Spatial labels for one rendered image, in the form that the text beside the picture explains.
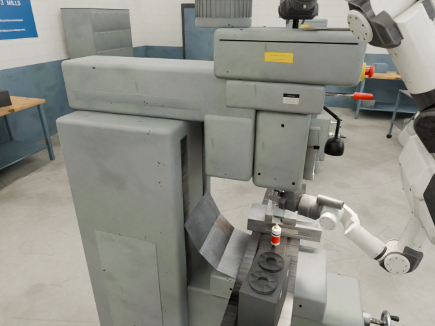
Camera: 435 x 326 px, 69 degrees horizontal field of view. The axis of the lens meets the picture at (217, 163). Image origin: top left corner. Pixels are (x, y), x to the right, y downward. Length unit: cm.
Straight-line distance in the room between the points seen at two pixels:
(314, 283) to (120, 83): 115
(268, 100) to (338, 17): 664
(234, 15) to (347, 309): 129
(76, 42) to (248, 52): 529
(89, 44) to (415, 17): 561
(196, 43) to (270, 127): 710
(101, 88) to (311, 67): 80
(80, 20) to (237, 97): 515
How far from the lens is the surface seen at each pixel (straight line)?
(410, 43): 77
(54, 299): 285
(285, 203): 131
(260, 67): 108
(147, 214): 134
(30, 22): 604
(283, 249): 154
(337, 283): 174
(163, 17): 854
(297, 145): 116
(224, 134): 118
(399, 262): 130
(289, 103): 110
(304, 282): 152
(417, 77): 80
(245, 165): 120
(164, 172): 120
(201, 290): 161
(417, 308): 293
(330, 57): 106
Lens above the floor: 193
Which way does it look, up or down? 25 degrees down
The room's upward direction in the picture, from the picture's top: straight up
